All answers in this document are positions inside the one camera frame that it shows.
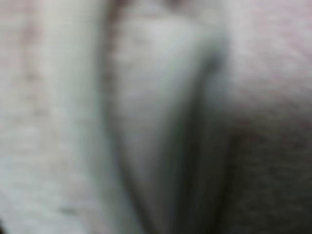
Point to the pink towel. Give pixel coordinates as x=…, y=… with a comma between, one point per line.
x=155, y=116

